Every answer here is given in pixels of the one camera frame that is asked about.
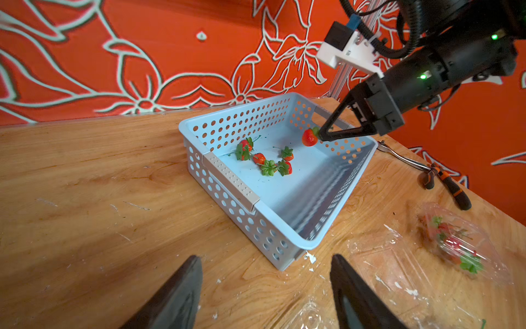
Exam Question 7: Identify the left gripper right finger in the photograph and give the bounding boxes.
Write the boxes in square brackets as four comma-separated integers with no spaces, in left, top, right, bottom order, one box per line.
[330,254,406,329]

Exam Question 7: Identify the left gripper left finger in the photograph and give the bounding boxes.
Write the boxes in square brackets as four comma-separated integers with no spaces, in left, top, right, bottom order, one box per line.
[121,255,204,328]

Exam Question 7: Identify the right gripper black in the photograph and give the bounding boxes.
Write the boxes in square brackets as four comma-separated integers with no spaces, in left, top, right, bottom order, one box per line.
[319,36,517,142]

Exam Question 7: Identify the clear clamshell container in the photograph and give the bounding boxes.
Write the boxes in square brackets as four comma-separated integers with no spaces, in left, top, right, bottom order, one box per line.
[284,228,486,328]
[418,202,513,285]

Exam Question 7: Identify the red strawberry basket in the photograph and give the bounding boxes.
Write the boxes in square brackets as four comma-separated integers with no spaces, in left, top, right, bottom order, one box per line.
[301,127,319,147]

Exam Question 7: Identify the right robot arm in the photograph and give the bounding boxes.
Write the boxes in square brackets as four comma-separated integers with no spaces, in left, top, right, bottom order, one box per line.
[317,1,525,141]

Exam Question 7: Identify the pile of strawberries in basket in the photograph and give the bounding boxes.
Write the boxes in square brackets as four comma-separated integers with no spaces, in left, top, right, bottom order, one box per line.
[228,137,294,177]

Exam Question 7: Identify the blue perforated plastic basket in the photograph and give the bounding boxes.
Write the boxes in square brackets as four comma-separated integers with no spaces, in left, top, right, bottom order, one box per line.
[179,93,378,271]

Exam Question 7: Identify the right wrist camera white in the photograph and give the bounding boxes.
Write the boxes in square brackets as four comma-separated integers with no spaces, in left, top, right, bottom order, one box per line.
[316,21,384,78]

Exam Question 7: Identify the orange handled pliers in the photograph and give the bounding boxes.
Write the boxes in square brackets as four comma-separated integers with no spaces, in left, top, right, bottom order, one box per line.
[378,141,472,211]

